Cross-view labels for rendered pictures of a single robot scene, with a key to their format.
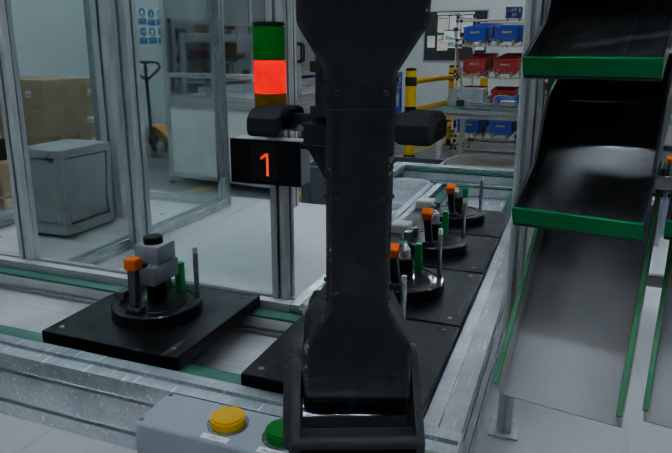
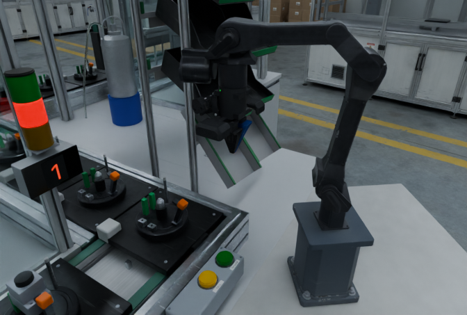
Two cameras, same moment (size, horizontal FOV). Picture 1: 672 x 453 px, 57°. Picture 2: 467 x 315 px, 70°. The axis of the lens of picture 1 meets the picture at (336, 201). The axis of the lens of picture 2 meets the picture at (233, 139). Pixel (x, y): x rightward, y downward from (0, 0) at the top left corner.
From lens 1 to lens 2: 0.82 m
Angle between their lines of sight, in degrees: 75
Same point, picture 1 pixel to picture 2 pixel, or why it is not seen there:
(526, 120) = (189, 85)
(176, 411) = (187, 304)
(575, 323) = (224, 151)
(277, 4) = (13, 54)
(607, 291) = not seen: hidden behind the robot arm
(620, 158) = (210, 89)
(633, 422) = (205, 177)
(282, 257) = (64, 224)
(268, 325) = (83, 265)
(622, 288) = not seen: hidden behind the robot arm
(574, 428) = (202, 191)
